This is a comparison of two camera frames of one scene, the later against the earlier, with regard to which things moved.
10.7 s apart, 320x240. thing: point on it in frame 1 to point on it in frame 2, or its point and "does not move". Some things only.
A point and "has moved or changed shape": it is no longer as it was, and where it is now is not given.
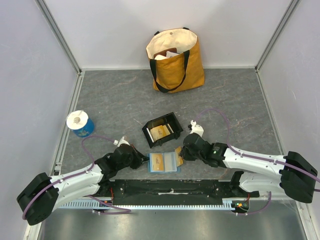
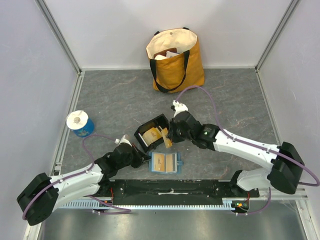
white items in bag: x=169 y=54 does not move
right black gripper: x=186 y=152 to x=173 y=131
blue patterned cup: x=86 y=130 does not move
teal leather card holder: x=164 y=162 does not move
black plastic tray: x=173 y=125 has moved or changed shape
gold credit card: x=158 y=162 does not move
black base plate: x=172 y=192 does not move
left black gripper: x=139 y=158 does not move
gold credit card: x=179 y=159 to x=169 y=161
